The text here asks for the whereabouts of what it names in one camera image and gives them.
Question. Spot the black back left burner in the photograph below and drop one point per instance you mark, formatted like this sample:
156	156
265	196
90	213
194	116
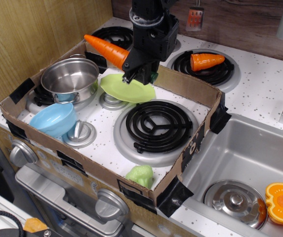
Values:
117	35

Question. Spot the orange toy carrot green top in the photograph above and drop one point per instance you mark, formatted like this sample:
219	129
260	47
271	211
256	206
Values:
116	55

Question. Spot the black burner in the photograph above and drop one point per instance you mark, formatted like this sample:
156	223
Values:
159	126
215	75
42	96
117	35

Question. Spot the silver oven knob right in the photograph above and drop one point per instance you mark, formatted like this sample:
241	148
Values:
110	206

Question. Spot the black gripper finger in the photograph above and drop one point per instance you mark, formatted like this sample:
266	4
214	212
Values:
138	74
149	72

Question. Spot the silver stovetop knob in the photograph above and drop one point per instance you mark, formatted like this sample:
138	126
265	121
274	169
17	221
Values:
111	103
81	135
177	45

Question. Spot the black back right burner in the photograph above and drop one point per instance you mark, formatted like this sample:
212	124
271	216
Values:
215	75

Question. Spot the silver oven knob left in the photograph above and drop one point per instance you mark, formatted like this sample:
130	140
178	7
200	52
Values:
21	154

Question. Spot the orange cloth scrap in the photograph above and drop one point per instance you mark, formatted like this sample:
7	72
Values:
33	225

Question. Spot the orange toy carrot piece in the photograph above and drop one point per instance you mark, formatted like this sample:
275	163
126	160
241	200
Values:
202	61

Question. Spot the silver stovetop knob middle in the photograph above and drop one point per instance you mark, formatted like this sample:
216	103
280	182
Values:
111	103

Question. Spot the silver oven knob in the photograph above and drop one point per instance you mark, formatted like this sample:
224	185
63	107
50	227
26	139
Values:
110	206
21	154

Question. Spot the light green toy broccoli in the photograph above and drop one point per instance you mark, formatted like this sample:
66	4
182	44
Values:
141	175

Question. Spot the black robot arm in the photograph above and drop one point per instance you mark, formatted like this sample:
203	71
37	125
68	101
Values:
148	8

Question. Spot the silver stovetop knob back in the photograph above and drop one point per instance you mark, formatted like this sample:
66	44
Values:
177	45

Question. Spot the silver oven door handle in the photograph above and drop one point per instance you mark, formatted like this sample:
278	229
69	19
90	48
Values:
76	222

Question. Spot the light blue plastic bowl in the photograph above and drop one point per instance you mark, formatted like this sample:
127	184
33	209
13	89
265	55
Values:
55	120

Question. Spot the stainless steel pot lid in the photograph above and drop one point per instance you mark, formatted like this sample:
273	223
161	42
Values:
238	200

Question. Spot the light green plastic plate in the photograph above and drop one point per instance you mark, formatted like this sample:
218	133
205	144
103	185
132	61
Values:
135	92

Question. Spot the hanging silver spatula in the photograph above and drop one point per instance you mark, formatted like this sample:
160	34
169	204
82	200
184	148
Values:
195	17

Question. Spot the black front left burner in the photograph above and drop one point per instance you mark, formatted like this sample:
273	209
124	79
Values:
42	96

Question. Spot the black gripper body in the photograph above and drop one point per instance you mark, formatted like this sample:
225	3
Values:
153	41

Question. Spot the black front right burner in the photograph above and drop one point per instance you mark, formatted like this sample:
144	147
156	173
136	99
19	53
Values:
159	126

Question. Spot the silver sink basin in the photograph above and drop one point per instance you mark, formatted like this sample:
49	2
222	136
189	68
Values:
245	151

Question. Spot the silver stovetop knob front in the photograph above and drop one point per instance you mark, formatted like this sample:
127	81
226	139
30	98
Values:
81	135

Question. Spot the orange toy pumpkin half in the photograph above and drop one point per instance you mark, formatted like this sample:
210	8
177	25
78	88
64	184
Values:
274	202

